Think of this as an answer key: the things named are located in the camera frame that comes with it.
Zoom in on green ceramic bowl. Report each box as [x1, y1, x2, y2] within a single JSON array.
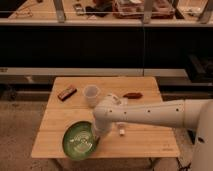
[[62, 121, 99, 161]]

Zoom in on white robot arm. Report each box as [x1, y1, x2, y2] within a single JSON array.
[[92, 94, 213, 171]]

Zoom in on wooden table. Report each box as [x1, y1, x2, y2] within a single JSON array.
[[30, 76, 181, 171]]

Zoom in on red-brown sausage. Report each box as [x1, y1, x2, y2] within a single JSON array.
[[123, 93, 142, 99]]

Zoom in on brown chocolate bar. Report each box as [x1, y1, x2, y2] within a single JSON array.
[[58, 86, 77, 101]]

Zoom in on tray of items on shelf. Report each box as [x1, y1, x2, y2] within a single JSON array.
[[112, 0, 175, 18]]

